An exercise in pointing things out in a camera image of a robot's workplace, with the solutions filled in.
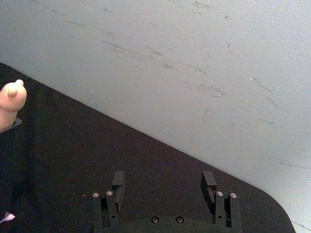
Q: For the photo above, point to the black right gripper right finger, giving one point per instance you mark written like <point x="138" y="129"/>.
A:
<point x="208" y="187"/>

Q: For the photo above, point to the small white scrap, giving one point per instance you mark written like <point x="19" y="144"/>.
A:
<point x="6" y="216"/>

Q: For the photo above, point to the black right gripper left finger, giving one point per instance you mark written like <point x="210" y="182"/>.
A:
<point x="118" y="187"/>

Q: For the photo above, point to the black table cloth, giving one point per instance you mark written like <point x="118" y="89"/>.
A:
<point x="73" y="150"/>

